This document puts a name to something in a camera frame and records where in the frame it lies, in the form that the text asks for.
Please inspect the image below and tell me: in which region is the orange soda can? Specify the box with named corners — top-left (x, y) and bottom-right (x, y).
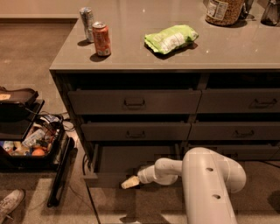
top-left (92, 21), bottom-right (111, 57)

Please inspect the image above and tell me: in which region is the silver soda can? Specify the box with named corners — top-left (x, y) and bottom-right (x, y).
top-left (80, 7), bottom-right (94, 43)

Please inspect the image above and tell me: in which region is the clear jar of nuts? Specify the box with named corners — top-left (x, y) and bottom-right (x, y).
top-left (205, 0), bottom-right (244, 26)

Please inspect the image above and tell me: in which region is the dark object top right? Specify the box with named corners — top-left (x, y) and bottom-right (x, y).
top-left (261, 0), bottom-right (280, 26)

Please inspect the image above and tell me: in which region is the black bin of groceries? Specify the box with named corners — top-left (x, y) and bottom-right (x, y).
top-left (0, 115), bottom-right (64, 167)

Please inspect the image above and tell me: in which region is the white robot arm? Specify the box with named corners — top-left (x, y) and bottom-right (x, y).
top-left (122, 147), bottom-right (247, 224)

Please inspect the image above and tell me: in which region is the black tray on cart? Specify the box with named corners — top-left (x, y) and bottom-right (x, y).
top-left (0, 87), bottom-right (39, 109)

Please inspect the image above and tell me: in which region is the grey drawer cabinet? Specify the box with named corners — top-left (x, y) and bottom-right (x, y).
top-left (49, 0), bottom-right (280, 163)

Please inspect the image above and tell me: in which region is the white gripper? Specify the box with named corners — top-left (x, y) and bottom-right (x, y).
top-left (121, 165), bottom-right (157, 189)

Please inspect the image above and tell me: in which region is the green chip bag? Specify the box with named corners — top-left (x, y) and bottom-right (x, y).
top-left (144, 24), bottom-right (199, 55)

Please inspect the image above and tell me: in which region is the black cart frame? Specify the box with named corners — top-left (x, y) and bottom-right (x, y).
top-left (0, 100), bottom-right (76, 207)

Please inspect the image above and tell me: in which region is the orange fruit in bin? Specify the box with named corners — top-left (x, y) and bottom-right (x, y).
top-left (32, 149), bottom-right (45, 157)

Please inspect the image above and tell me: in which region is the white sneaker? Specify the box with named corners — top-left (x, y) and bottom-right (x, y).
top-left (0, 189), bottom-right (25, 224)

